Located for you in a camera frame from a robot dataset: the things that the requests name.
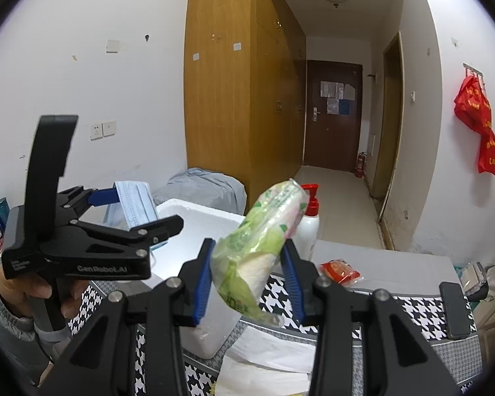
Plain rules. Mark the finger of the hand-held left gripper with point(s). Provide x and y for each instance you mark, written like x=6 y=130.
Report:
x=103 y=197
x=119 y=241

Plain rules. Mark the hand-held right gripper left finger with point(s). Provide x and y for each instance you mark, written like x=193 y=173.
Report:
x=202 y=280

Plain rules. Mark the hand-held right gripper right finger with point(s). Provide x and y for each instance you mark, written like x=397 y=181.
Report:
x=291 y=280

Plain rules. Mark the blue face mask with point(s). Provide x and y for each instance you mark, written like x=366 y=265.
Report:
x=138 y=204

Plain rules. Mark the green plastic food packet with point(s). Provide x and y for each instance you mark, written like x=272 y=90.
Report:
x=251 y=247

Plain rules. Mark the white foam box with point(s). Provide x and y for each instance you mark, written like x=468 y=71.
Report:
x=198 y=222

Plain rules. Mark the person's left forearm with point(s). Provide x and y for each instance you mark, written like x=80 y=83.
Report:
x=8 y=338

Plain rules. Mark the person's left hand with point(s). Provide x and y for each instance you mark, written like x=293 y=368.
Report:
x=20 y=293

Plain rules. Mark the red snack packet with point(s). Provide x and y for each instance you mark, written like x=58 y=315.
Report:
x=339 y=271

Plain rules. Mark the white red pump bottle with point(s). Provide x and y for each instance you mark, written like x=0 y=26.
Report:
x=309 y=227

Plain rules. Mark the teal bottle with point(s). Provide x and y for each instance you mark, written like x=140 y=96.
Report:
x=1 y=210

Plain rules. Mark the white paper napkin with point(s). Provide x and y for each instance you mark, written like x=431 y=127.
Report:
x=272 y=346
x=260 y=381

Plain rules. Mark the grey bedding bundle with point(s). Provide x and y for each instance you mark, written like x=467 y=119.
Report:
x=206 y=185

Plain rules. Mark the houndstooth table cloth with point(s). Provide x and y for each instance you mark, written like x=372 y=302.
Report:
x=412 y=309

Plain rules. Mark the red fire extinguisher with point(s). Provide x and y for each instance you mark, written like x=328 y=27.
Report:
x=360 y=165

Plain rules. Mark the brown entrance door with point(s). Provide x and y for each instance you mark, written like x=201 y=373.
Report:
x=334 y=140

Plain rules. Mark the wooden wardrobe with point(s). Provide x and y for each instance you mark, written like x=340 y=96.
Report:
x=227 y=111

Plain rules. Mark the black smartphone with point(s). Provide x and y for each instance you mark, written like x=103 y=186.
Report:
x=453 y=309

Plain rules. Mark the wooden side doorway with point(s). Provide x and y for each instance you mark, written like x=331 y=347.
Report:
x=390 y=132

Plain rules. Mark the white door notice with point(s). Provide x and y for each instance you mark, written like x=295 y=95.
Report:
x=332 y=106
x=349 y=91
x=332 y=90

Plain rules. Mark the blue door notice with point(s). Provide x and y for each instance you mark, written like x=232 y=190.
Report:
x=344 y=107

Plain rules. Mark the white plastic bag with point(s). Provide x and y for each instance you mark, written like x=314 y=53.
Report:
x=484 y=276

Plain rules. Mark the red plastic bag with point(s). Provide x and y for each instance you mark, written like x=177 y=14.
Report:
x=472 y=103
x=489 y=152

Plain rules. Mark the white wall socket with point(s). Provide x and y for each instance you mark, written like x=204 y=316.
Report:
x=95 y=131

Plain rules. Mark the white wall switch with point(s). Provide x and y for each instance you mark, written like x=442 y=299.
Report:
x=109 y=128

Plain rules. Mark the white wall plate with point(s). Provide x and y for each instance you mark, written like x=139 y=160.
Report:
x=113 y=46

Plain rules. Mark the metal wall hook rack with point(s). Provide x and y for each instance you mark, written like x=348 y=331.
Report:
x=474 y=68

